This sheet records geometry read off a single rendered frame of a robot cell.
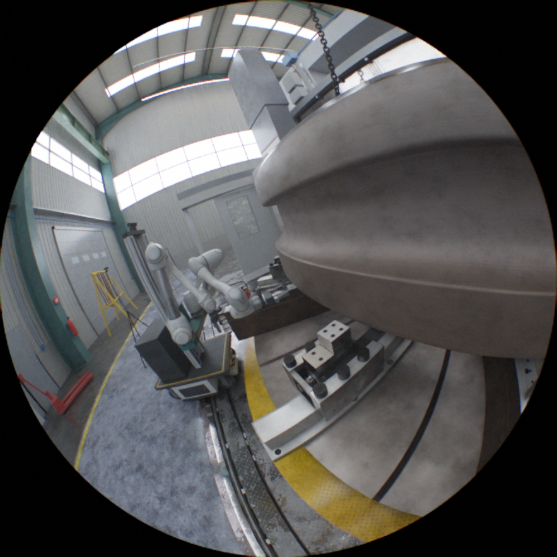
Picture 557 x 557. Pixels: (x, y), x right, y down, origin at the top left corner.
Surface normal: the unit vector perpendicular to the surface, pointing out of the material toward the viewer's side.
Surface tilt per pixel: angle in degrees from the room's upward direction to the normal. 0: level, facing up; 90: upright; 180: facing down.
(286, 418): 0
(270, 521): 0
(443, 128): 90
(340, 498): 0
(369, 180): 90
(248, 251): 90
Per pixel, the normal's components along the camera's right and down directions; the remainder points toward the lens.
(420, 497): -0.33, -0.88
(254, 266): 0.40, 0.19
